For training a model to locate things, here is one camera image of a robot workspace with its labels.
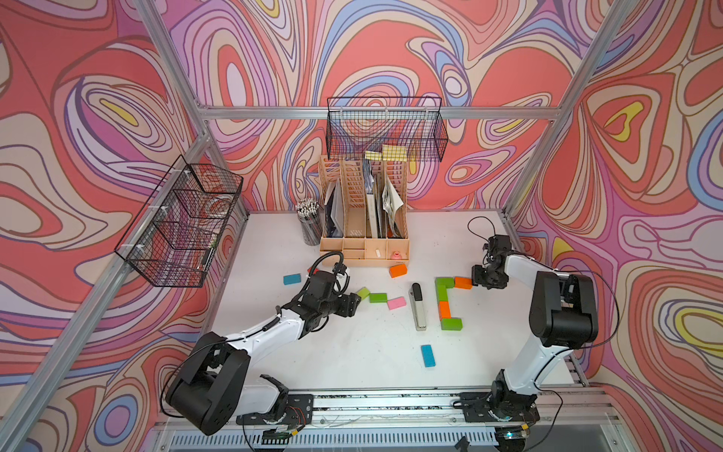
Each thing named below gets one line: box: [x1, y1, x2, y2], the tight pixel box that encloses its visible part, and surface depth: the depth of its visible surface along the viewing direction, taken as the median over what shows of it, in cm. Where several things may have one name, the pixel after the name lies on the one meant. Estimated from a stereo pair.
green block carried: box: [437, 285, 450, 302], surface depth 95 cm
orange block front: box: [437, 301, 452, 322], surface depth 93 cm
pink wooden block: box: [387, 296, 407, 310], surface depth 95 cm
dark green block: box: [440, 318, 464, 331], surface depth 90 cm
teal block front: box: [419, 344, 436, 369], surface depth 84 cm
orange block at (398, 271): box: [389, 263, 408, 279], surface depth 102 cm
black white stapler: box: [409, 282, 428, 332], surface depth 90 cm
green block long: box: [434, 276, 455, 291], surface depth 101 cm
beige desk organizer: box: [318, 154, 411, 267], surface depth 104 cm
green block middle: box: [369, 292, 388, 304], surface depth 95 cm
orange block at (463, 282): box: [453, 276, 474, 291], surface depth 98 cm
